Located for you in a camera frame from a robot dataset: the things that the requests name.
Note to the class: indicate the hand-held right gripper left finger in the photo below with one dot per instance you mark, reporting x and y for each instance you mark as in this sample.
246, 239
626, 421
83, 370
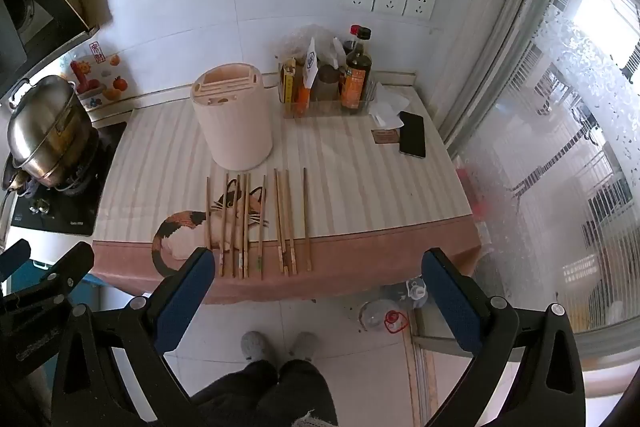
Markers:
187, 297

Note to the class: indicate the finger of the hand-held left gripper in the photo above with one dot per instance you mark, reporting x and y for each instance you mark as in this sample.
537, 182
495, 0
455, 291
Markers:
70, 269
15, 258

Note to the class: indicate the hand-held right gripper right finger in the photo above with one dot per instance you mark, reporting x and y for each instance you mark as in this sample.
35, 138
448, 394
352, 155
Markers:
450, 302

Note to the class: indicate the row of wooden chopsticks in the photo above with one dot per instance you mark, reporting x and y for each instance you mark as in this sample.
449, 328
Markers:
262, 227

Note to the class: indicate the wooden utensil holder block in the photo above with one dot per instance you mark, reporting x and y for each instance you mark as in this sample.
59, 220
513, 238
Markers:
235, 127

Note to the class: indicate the clear plastic bottle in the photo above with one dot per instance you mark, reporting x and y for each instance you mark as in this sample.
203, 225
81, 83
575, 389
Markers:
410, 292

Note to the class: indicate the black gas stove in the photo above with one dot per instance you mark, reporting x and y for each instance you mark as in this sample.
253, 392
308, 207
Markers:
65, 212

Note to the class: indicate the red lid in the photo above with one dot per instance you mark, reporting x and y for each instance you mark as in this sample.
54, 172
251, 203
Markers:
394, 322

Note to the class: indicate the grey slipper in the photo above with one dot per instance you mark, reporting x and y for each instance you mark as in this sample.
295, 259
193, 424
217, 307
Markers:
302, 346
256, 347

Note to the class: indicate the person's dark pants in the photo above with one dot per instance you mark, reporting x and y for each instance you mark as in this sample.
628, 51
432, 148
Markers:
265, 397

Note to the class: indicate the stainless steel pot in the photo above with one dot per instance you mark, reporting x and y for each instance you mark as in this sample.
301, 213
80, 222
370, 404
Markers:
45, 132

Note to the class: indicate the striped cat print tablecloth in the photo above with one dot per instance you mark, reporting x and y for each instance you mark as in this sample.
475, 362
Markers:
350, 187

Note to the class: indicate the black smartphone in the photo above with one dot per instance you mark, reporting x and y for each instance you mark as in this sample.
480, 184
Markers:
412, 134

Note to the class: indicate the brown card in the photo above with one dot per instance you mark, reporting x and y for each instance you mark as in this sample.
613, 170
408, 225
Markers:
385, 139

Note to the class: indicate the frosted glass window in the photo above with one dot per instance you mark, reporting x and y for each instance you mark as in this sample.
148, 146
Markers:
550, 157

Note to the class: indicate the white paper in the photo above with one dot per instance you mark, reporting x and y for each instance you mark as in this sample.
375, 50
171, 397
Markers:
387, 104

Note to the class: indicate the clear organizer tray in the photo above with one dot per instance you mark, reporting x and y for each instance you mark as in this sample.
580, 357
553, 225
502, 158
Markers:
325, 107

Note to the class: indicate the orange packet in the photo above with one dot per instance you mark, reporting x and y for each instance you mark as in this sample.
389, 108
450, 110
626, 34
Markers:
303, 93

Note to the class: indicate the black range hood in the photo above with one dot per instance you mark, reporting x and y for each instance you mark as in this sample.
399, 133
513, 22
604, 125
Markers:
30, 22

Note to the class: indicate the yellow box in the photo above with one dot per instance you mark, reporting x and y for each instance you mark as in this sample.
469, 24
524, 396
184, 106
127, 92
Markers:
288, 82

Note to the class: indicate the dark soy sauce bottle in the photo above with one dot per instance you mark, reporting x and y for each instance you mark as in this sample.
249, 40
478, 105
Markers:
356, 82

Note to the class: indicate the grey lid jar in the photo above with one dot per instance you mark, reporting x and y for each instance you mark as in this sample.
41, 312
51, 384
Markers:
328, 82

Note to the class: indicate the white packet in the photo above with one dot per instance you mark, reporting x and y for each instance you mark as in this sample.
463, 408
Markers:
310, 67

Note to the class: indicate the clear plastic bag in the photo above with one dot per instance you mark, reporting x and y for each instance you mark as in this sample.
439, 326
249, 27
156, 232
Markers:
325, 44

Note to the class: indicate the red cap bottle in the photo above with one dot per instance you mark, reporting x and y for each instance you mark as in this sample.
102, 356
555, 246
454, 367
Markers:
354, 32

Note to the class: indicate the fruit print wall sticker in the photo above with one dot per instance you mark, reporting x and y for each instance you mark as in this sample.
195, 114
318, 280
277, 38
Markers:
107, 82

